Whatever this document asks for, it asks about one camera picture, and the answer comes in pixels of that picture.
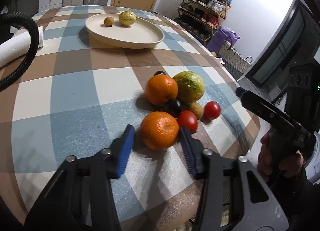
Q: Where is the red tomato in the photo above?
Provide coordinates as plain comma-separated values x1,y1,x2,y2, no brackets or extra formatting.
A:
204,101,221,120
176,110,198,133

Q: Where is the orange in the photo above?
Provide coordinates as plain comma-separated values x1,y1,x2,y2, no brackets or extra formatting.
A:
140,111,180,151
145,74,178,106

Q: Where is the small brown longan fruit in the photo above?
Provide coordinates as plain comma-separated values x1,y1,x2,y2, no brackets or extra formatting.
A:
187,102,204,119

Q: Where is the dark plum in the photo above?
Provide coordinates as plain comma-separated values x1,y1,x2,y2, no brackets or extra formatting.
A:
163,99,183,118
154,71,167,76

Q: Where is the large yellow-green guava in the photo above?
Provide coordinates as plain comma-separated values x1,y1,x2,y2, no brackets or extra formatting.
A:
173,71,205,103

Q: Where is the small yellow-green guava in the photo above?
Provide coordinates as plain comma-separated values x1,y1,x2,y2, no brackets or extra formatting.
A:
119,11,137,27

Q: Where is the person's right hand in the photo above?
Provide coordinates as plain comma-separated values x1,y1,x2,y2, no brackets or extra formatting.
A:
257,132,304,181

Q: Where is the woven laundry basket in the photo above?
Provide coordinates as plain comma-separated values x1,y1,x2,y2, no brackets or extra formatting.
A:
219,41,253,74

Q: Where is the dark television screen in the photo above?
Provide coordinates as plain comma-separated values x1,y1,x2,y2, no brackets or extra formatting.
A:
246,0,319,87

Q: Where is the purple bag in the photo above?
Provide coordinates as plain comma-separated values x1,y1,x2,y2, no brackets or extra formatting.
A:
206,26,240,54

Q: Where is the checkered tablecloth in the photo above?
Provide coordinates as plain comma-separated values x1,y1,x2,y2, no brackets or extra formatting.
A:
1,6,260,222

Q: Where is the wooden shoe rack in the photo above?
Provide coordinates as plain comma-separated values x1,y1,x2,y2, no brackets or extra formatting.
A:
175,0,232,46

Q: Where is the cream round plate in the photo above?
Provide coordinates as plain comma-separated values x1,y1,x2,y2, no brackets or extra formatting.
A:
85,13,164,49

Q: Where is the white paper towel roll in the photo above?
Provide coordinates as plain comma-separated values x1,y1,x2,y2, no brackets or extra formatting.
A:
0,29,30,68

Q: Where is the black cable hose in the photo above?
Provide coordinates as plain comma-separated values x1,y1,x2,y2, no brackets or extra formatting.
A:
0,13,40,93

